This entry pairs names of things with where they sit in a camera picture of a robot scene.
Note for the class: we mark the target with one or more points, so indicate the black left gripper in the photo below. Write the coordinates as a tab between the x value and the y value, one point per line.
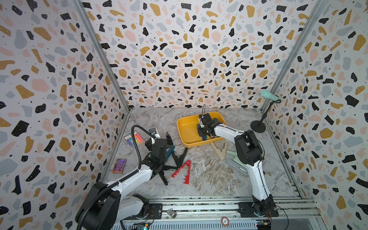
170	139

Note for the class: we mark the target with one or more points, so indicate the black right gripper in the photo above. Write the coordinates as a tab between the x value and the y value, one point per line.
201	129

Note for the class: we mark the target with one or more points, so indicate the yellow plastic storage box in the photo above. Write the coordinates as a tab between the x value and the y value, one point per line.
187	128

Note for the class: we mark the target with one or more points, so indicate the cream pruning pliers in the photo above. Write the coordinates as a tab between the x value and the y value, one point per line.
221	153

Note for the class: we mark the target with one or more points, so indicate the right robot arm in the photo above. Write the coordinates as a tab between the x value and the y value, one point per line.
248	148

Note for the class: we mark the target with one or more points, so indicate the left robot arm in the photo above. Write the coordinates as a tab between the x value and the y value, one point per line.
107	204

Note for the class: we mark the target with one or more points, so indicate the red open pruning pliers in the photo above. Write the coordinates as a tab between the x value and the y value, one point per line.
184	171

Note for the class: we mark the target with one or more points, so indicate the small pink card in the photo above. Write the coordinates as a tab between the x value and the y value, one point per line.
119	165

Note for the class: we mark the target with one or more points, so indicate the black microphone stand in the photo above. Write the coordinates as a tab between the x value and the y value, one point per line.
258	125

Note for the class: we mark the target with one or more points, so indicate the silver round knob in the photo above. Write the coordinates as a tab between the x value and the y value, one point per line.
172	213

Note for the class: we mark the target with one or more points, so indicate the mint green microphone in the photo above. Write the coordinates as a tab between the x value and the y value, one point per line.
268	95

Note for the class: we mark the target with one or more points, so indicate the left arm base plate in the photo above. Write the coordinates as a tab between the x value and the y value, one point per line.
150	211

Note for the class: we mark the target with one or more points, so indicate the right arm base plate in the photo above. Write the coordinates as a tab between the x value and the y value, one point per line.
258	209

